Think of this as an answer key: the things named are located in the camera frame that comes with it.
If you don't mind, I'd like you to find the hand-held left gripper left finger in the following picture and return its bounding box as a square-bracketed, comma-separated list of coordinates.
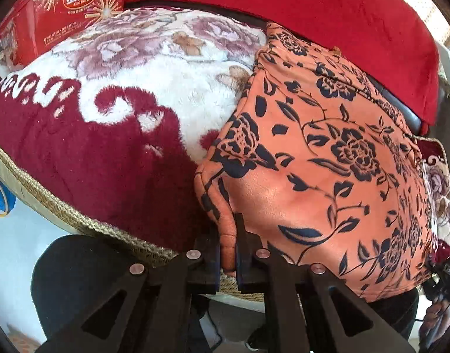
[37, 224, 221, 353]

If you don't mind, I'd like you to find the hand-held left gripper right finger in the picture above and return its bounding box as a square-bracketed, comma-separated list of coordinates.
[233, 212, 417, 353]

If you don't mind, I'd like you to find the orange floral garment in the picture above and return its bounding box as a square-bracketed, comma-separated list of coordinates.
[195, 21, 437, 304]

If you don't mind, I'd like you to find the black round stool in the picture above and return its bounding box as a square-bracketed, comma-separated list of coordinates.
[31, 234, 197, 353]

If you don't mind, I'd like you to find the floral plush blanket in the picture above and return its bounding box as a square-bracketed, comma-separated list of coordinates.
[0, 7, 450, 265]

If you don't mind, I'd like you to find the blue bag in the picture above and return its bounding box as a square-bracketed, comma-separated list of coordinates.
[0, 171, 17, 217]

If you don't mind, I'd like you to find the red fleece cloth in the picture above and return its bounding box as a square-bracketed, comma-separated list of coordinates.
[124, 0, 441, 126]

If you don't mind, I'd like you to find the red printed box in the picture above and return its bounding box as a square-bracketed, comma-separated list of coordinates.
[0, 0, 127, 67]

